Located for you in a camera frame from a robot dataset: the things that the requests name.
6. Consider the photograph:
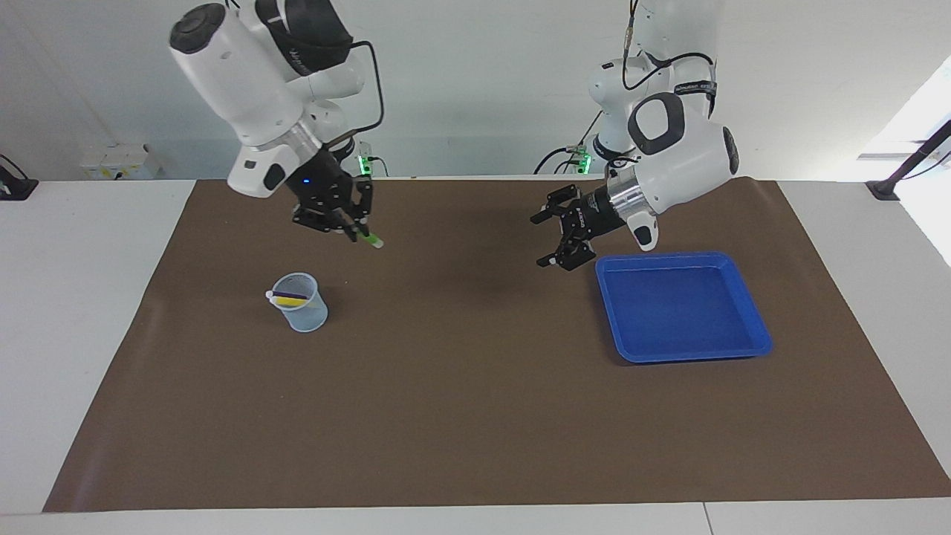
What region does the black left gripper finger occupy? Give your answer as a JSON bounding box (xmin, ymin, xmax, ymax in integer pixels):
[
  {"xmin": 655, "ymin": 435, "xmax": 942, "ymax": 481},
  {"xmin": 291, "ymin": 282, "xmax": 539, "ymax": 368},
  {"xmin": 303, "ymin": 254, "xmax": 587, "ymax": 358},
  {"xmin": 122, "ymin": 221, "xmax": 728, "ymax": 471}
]
[
  {"xmin": 530, "ymin": 186, "xmax": 588, "ymax": 226},
  {"xmin": 536, "ymin": 234, "xmax": 597, "ymax": 271}
]

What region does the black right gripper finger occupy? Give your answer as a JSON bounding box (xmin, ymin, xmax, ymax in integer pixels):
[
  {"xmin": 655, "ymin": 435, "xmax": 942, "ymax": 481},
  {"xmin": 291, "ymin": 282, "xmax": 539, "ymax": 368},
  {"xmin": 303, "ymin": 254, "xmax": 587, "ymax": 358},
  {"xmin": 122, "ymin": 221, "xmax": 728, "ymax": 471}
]
[
  {"xmin": 345, "ymin": 180, "xmax": 374, "ymax": 240},
  {"xmin": 293, "ymin": 207, "xmax": 344, "ymax": 233}
]

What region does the translucent plastic cup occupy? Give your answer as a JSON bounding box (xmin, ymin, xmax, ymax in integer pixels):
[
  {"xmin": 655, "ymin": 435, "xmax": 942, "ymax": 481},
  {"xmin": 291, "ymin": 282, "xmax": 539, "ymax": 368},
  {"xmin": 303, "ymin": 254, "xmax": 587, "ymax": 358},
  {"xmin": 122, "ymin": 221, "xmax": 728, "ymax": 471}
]
[{"xmin": 269, "ymin": 272, "xmax": 329, "ymax": 333}]

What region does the blue plastic tray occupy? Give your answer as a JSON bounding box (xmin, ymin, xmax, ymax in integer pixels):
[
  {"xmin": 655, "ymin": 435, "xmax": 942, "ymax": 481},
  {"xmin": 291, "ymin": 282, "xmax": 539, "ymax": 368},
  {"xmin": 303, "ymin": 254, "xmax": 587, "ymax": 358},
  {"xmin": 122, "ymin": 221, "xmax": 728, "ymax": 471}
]
[{"xmin": 594, "ymin": 251, "xmax": 773, "ymax": 365}]

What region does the brown table mat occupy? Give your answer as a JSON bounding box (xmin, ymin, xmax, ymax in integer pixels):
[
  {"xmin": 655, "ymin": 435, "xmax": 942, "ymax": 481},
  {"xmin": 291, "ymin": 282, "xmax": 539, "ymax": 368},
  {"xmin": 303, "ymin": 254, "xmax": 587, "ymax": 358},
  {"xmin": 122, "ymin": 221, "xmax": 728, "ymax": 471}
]
[{"xmin": 42, "ymin": 178, "xmax": 951, "ymax": 513}]

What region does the white socket box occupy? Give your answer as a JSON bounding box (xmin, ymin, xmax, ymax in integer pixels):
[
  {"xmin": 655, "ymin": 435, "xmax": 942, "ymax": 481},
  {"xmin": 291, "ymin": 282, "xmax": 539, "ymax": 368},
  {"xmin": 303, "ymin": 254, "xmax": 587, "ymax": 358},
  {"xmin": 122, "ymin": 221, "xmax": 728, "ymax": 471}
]
[{"xmin": 80, "ymin": 143, "xmax": 158, "ymax": 181}]

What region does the black table clamp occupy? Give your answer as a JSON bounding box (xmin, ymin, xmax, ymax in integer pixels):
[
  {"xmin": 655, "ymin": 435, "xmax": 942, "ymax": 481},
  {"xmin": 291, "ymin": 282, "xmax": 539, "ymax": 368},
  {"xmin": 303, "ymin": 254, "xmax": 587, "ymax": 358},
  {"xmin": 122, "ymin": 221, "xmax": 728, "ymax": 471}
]
[{"xmin": 0, "ymin": 154, "xmax": 39, "ymax": 201}]

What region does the black base cable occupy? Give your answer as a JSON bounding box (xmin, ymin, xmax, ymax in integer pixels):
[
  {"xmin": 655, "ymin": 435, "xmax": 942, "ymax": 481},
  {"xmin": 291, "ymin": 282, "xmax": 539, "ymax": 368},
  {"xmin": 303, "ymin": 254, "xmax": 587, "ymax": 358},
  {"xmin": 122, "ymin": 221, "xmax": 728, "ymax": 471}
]
[{"xmin": 533, "ymin": 111, "xmax": 604, "ymax": 176}]

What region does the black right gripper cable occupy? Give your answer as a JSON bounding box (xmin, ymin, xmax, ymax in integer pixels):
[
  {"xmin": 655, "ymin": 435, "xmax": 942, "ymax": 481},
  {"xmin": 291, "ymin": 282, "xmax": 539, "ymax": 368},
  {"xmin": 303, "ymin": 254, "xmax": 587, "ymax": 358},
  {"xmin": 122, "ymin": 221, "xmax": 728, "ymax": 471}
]
[{"xmin": 338, "ymin": 41, "xmax": 385, "ymax": 149}]

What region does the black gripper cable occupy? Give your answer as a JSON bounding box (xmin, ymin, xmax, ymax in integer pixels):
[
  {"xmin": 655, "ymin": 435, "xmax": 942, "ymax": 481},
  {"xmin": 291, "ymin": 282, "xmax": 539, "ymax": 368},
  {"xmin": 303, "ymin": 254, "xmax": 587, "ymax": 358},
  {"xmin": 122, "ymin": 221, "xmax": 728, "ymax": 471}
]
[
  {"xmin": 623, "ymin": 0, "xmax": 718, "ymax": 97},
  {"xmin": 338, "ymin": 41, "xmax": 385, "ymax": 149}
]

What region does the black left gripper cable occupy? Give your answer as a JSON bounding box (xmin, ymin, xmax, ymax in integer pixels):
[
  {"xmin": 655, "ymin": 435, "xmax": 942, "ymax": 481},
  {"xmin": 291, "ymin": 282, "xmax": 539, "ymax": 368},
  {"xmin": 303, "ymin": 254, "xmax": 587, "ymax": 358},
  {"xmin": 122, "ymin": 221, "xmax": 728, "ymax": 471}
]
[{"xmin": 623, "ymin": 0, "xmax": 718, "ymax": 97}]

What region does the black camera stand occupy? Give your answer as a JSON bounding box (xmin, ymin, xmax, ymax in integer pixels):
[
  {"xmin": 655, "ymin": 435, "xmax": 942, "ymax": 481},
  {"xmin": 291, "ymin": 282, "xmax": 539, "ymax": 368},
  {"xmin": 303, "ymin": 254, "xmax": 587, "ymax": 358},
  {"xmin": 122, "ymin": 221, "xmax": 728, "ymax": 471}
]
[{"xmin": 866, "ymin": 119, "xmax": 951, "ymax": 201}]

